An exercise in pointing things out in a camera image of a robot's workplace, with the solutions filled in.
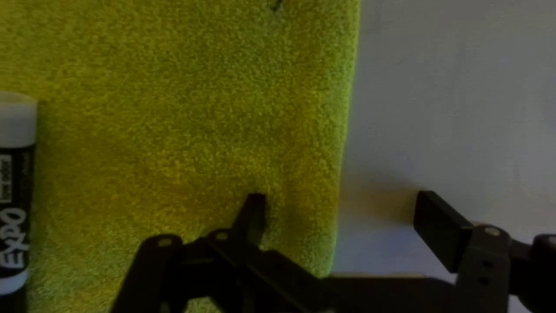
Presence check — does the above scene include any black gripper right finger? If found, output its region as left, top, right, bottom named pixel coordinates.
left=413, top=189, right=556, bottom=313

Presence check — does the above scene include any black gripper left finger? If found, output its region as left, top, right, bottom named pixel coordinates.
left=109, top=191, right=343, bottom=313

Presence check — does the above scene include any yellow microfibre cloth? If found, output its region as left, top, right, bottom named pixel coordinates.
left=0, top=0, right=362, bottom=313

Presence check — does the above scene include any black Expo marker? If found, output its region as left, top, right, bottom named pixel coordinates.
left=0, top=90, right=39, bottom=313

